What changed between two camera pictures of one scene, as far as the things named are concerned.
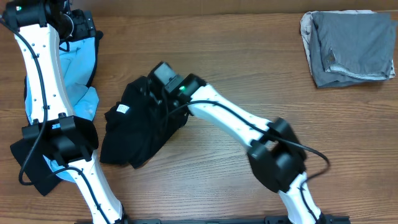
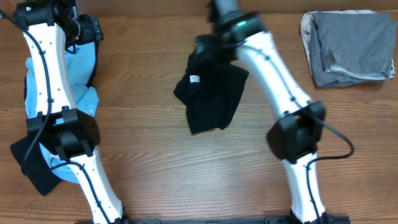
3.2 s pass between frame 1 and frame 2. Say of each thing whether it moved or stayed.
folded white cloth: stayed
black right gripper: moved
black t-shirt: moved
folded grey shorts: stayed
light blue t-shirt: stayed
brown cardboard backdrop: stayed
